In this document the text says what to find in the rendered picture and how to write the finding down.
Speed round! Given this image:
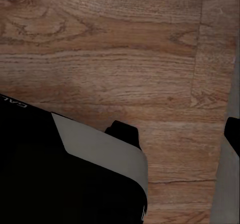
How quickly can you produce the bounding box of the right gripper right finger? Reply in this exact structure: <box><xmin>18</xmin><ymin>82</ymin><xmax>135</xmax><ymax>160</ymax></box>
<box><xmin>223</xmin><ymin>117</ymin><xmax>240</xmax><ymax>157</ymax></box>

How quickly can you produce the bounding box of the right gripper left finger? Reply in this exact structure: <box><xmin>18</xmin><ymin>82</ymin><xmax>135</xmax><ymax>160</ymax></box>
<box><xmin>0</xmin><ymin>117</ymin><xmax>26</xmax><ymax>177</ymax></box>

